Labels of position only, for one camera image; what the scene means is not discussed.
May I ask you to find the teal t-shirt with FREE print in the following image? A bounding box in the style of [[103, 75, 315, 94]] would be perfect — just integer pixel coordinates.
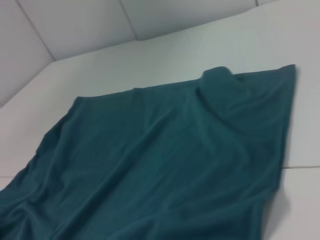
[[0, 64, 300, 240]]

